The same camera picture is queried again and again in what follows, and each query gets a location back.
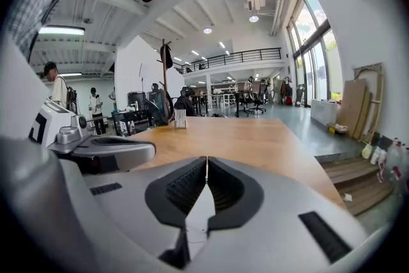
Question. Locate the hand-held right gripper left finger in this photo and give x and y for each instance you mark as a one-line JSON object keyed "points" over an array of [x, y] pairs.
{"points": [[128, 198]]}

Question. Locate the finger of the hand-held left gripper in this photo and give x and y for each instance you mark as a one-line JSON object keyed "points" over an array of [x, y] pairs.
{"points": [[121, 138], [128, 153]]}

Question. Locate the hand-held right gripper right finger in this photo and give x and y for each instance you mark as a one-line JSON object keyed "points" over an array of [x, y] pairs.
{"points": [[287, 211]]}

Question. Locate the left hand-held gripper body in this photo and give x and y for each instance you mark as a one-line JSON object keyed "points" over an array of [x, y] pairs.
{"points": [[56, 120]]}

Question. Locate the black backpack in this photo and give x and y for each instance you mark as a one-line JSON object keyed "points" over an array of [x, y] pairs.
{"points": [[158, 104]]}

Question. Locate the crumpled white paper scrap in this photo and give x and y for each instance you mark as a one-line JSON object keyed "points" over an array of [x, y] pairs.
{"points": [[347, 197]]}

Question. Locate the wooden coat rack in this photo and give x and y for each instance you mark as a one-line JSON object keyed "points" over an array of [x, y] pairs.
{"points": [[165, 73]]}

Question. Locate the wooden steps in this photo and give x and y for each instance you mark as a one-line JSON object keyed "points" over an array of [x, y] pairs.
{"points": [[361, 182]]}

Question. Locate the long ceiling light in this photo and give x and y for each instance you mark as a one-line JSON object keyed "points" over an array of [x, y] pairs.
{"points": [[61, 30]]}

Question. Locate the small yellow box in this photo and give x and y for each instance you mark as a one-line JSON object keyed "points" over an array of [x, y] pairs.
{"points": [[338, 128]]}

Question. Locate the yellowish plastic bottle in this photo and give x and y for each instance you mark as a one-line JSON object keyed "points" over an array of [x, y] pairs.
{"points": [[367, 151]]}

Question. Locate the background office desk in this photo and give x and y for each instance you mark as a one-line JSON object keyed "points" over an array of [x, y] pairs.
{"points": [[217, 100]]}

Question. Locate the white plastic bottle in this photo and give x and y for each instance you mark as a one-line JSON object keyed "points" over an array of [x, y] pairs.
{"points": [[375, 156]]}

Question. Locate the white low cabinet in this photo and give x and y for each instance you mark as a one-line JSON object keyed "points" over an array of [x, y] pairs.
{"points": [[324, 112]]}

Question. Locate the black office chair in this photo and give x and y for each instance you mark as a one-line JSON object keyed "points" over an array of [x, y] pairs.
{"points": [[245, 99], [260, 96]]}

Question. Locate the brown cardboard sheets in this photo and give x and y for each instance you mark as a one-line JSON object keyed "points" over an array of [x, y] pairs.
{"points": [[353, 108]]}

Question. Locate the black balcony railing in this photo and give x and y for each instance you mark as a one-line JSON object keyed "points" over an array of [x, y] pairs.
{"points": [[230, 58]]}

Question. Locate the wooden frame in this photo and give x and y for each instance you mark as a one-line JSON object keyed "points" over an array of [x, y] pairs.
{"points": [[378, 99]]}

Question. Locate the large glass window wall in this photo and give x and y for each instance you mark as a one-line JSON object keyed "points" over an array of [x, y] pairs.
{"points": [[311, 51]]}

